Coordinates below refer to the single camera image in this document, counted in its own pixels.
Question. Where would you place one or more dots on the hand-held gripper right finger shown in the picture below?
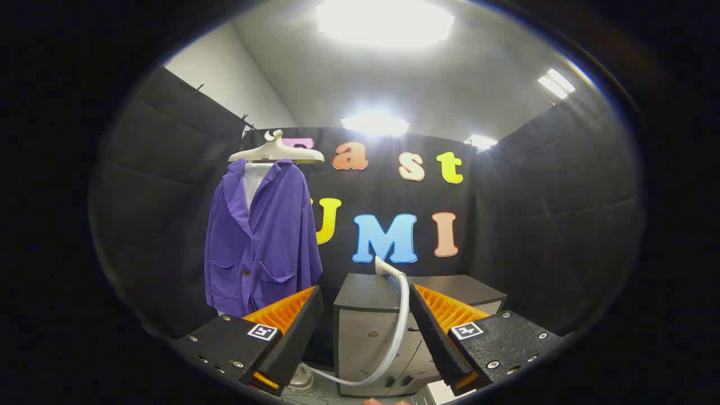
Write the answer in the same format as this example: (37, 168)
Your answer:
(433, 337)

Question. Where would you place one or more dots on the white vertical ironing board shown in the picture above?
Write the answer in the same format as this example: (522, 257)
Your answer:
(253, 180)

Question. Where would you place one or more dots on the small ceiling light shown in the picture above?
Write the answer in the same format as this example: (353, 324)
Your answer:
(481, 142)

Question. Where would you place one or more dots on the purple jacket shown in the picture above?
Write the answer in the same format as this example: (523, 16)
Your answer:
(270, 236)

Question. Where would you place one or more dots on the grey garment steamer base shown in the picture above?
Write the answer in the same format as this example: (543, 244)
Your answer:
(301, 382)

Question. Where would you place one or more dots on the white box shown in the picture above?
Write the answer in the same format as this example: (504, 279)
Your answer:
(441, 392)

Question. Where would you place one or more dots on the cream clothes hanger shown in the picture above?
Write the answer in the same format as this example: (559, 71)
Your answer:
(275, 151)

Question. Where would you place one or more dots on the grey drawer cabinet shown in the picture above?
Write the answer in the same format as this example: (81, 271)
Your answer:
(365, 337)

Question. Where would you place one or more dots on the long ceiling light strip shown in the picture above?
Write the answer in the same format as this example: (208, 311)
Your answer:
(557, 83)

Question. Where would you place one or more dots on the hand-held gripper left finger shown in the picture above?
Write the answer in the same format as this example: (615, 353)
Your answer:
(298, 337)

